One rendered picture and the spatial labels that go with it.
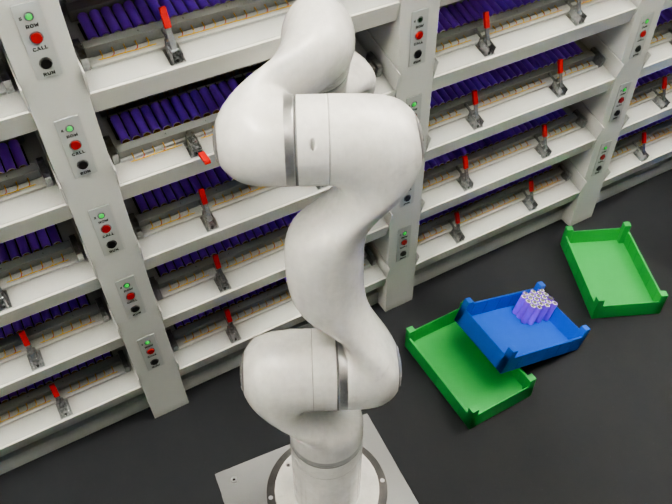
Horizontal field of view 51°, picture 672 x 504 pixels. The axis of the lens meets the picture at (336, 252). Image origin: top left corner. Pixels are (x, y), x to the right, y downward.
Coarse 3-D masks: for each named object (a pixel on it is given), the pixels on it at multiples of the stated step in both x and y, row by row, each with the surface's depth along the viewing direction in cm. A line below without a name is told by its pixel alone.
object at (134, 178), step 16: (368, 32) 150; (368, 48) 152; (384, 64) 148; (384, 80) 150; (96, 112) 137; (112, 144) 130; (176, 144) 135; (208, 144) 136; (112, 160) 131; (128, 160) 132; (144, 160) 133; (160, 160) 133; (176, 160) 134; (192, 160) 134; (128, 176) 131; (144, 176) 131; (160, 176) 133; (176, 176) 135; (128, 192) 132; (144, 192) 134
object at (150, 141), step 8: (200, 120) 136; (208, 120) 136; (176, 128) 134; (184, 128) 135; (192, 128) 135; (200, 128) 136; (208, 128) 137; (144, 136) 133; (152, 136) 133; (160, 136) 133; (168, 136) 133; (176, 136) 134; (184, 136) 136; (120, 144) 131; (128, 144) 131; (136, 144) 132; (144, 144) 132; (152, 144) 133; (160, 144) 134; (120, 152) 130; (128, 152) 131; (136, 152) 133; (160, 152) 133; (136, 160) 132
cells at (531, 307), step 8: (520, 296) 195; (528, 296) 195; (536, 296) 196; (544, 296) 197; (520, 304) 195; (528, 304) 193; (536, 304) 193; (544, 304) 194; (552, 304) 196; (512, 312) 198; (520, 312) 195; (528, 312) 193; (536, 312) 193; (544, 312) 195; (552, 312) 197; (528, 320) 195; (536, 320) 197
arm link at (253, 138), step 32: (320, 0) 80; (288, 32) 79; (320, 32) 77; (352, 32) 82; (288, 64) 76; (320, 64) 78; (256, 96) 73; (288, 96) 74; (224, 128) 73; (256, 128) 72; (288, 128) 72; (224, 160) 74; (256, 160) 73; (288, 160) 73
